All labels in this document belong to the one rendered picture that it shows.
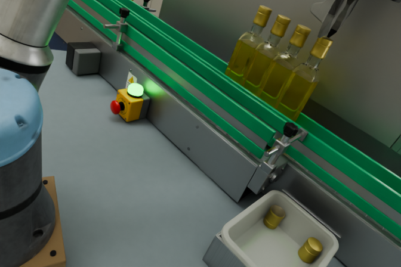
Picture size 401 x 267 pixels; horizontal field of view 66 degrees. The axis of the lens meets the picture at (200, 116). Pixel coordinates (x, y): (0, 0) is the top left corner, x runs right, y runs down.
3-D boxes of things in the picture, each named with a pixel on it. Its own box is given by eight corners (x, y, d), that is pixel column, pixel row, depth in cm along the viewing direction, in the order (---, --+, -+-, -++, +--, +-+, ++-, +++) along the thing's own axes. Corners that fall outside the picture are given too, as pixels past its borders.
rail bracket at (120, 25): (124, 53, 97) (132, 11, 91) (103, 54, 92) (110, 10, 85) (117, 47, 99) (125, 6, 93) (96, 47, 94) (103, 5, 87)
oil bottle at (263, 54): (253, 115, 89) (286, 47, 79) (242, 119, 85) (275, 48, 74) (238, 105, 92) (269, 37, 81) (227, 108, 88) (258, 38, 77)
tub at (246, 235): (321, 265, 68) (343, 241, 64) (271, 337, 52) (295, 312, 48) (261, 210, 76) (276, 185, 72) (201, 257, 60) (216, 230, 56)
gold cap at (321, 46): (326, 58, 71) (336, 41, 69) (320, 59, 69) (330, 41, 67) (312, 51, 73) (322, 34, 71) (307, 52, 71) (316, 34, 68)
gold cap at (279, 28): (286, 37, 77) (293, 20, 75) (279, 37, 74) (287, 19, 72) (274, 31, 79) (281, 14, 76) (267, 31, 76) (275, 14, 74)
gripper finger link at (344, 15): (316, 25, 75) (333, -13, 69) (338, 36, 73) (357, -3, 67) (310, 28, 74) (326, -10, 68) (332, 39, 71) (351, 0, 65)
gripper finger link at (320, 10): (301, 28, 70) (324, -11, 67) (324, 40, 67) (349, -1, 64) (296, 25, 67) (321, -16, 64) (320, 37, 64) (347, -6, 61)
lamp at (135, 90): (145, 96, 90) (147, 87, 88) (132, 99, 86) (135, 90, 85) (136, 89, 92) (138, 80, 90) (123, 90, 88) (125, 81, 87)
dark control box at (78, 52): (98, 74, 107) (101, 52, 102) (76, 76, 101) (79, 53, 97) (86, 62, 111) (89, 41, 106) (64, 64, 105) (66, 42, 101)
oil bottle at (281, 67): (268, 127, 86) (305, 58, 76) (258, 131, 82) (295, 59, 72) (253, 115, 89) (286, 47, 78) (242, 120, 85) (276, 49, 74)
